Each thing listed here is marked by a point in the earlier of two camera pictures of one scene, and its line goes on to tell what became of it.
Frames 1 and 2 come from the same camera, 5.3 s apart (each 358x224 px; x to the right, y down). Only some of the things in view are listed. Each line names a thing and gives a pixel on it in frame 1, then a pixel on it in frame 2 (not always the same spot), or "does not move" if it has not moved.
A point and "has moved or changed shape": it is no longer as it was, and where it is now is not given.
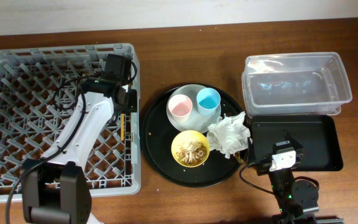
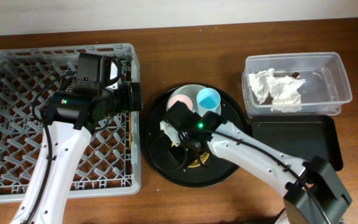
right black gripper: x=265 y=165 -> x=169 y=152
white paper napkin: x=229 y=135 has moved or changed shape
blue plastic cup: x=208 y=101 does not move
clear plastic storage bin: x=285 y=84 does not move
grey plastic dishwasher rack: x=20 y=121 does not move
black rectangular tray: x=317 y=136 does not move
